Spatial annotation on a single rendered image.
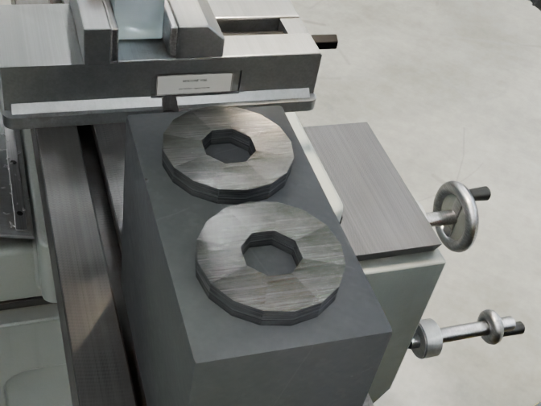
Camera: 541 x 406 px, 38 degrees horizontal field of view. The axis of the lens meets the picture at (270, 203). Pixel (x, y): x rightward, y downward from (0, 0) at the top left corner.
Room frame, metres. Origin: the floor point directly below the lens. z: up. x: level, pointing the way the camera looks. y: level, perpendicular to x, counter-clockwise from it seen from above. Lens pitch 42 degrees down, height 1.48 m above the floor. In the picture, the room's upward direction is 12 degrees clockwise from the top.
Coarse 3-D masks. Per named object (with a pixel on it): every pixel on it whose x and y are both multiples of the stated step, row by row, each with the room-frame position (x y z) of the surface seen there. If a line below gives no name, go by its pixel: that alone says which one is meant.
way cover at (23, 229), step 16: (0, 96) 0.76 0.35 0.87; (0, 112) 0.73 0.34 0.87; (0, 128) 0.70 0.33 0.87; (0, 144) 0.67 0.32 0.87; (16, 144) 0.68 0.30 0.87; (0, 160) 0.64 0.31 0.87; (16, 160) 0.65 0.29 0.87; (0, 176) 0.62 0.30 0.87; (16, 176) 0.63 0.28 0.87; (0, 192) 0.59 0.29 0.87; (16, 192) 0.60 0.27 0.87; (0, 208) 0.57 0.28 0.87; (16, 208) 0.58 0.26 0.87; (0, 224) 0.55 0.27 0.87; (16, 224) 0.55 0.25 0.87
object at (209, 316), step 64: (128, 128) 0.43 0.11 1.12; (192, 128) 0.43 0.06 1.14; (256, 128) 0.44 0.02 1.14; (128, 192) 0.43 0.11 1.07; (192, 192) 0.38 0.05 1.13; (256, 192) 0.38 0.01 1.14; (320, 192) 0.40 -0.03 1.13; (128, 256) 0.42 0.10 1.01; (192, 256) 0.32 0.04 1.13; (256, 256) 0.33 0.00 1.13; (320, 256) 0.33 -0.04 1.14; (192, 320) 0.28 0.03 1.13; (256, 320) 0.28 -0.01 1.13; (320, 320) 0.29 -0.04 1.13; (384, 320) 0.30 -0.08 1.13; (192, 384) 0.25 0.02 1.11; (256, 384) 0.26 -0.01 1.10; (320, 384) 0.28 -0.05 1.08
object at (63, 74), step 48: (96, 0) 0.72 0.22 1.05; (240, 0) 0.85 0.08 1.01; (288, 0) 0.88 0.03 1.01; (0, 48) 0.66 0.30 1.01; (48, 48) 0.68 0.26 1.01; (96, 48) 0.67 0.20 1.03; (144, 48) 0.71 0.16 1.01; (240, 48) 0.75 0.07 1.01; (288, 48) 0.77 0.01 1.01; (48, 96) 0.65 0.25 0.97; (96, 96) 0.67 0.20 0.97; (144, 96) 0.69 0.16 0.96; (192, 96) 0.71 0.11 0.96; (240, 96) 0.73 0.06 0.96; (288, 96) 0.75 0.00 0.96
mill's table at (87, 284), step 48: (48, 0) 0.88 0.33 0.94; (48, 144) 0.61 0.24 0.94; (96, 144) 0.63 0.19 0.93; (48, 192) 0.54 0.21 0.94; (96, 192) 0.58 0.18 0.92; (48, 240) 0.53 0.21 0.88; (96, 240) 0.49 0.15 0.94; (96, 288) 0.44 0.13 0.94; (96, 336) 0.39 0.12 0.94; (96, 384) 0.34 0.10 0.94
